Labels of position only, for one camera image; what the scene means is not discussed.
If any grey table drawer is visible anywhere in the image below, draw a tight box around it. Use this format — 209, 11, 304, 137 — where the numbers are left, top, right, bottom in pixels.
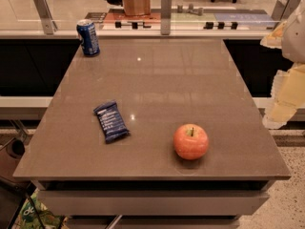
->
38, 190, 269, 216

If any green patterned bag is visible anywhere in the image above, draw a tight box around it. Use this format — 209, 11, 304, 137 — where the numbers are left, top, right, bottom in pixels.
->
11, 191, 65, 229

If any right metal railing post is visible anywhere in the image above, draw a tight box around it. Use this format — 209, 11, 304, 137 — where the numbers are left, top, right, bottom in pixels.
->
271, 0, 302, 28

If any blue snack bar wrapper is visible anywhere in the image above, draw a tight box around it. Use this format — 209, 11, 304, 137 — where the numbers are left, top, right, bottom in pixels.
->
93, 101, 130, 143

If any blue pepsi can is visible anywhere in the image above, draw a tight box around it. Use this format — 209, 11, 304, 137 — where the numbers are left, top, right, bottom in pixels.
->
76, 19, 100, 56

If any red apple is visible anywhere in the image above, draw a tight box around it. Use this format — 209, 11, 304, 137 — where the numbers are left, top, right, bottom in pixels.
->
173, 124, 209, 160

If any left metal railing post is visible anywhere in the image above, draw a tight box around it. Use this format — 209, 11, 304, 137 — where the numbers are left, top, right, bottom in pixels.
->
33, 0, 57, 35

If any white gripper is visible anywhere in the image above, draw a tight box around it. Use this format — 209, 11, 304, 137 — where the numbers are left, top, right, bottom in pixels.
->
260, 0, 305, 129

